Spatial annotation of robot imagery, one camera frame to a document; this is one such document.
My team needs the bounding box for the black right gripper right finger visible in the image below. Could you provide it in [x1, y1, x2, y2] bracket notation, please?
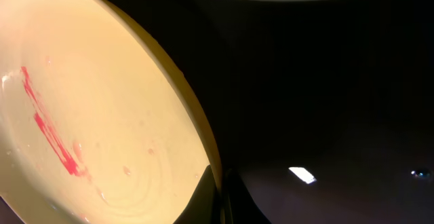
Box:
[222, 169, 271, 224]

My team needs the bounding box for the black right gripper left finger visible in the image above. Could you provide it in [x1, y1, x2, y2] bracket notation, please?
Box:
[174, 166, 220, 224]

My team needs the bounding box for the yellow plate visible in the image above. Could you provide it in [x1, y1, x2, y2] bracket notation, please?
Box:
[1, 0, 222, 223]

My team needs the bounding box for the round black tray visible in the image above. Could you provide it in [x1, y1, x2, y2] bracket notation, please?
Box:
[108, 0, 433, 223]

